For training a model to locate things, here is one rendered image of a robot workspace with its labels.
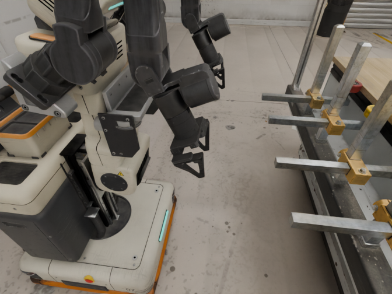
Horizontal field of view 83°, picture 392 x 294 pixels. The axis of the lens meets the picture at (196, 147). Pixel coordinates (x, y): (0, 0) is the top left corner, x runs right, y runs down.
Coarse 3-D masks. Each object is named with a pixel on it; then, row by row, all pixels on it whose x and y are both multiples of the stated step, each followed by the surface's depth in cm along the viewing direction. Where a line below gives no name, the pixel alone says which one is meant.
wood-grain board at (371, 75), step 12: (336, 60) 133; (348, 60) 132; (372, 60) 132; (384, 60) 132; (360, 72) 118; (372, 72) 118; (384, 72) 118; (372, 84) 107; (384, 84) 107; (372, 96) 99
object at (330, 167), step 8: (280, 160) 79; (288, 160) 79; (296, 160) 79; (304, 160) 79; (312, 160) 79; (320, 160) 79; (280, 168) 80; (288, 168) 79; (296, 168) 79; (304, 168) 78; (312, 168) 78; (320, 168) 78; (328, 168) 77; (336, 168) 77; (344, 168) 76; (368, 168) 76; (376, 168) 76; (384, 168) 76; (376, 176) 77; (384, 176) 76
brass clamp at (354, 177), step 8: (344, 152) 81; (344, 160) 80; (352, 160) 77; (360, 160) 77; (352, 168) 75; (360, 168) 75; (352, 176) 74; (360, 176) 73; (368, 176) 73; (360, 184) 75
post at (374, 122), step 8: (384, 96) 64; (376, 104) 67; (384, 104) 64; (376, 112) 67; (384, 112) 65; (368, 120) 70; (376, 120) 67; (384, 120) 67; (360, 128) 73; (368, 128) 70; (376, 128) 69; (360, 136) 73; (368, 136) 71; (352, 144) 77; (360, 144) 73; (368, 144) 73; (352, 152) 77; (360, 152) 76; (336, 176) 86; (344, 176) 84
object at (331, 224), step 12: (300, 216) 59; (312, 216) 59; (324, 216) 59; (300, 228) 59; (312, 228) 59; (324, 228) 58; (336, 228) 57; (348, 228) 57; (360, 228) 56; (372, 228) 56; (384, 228) 56
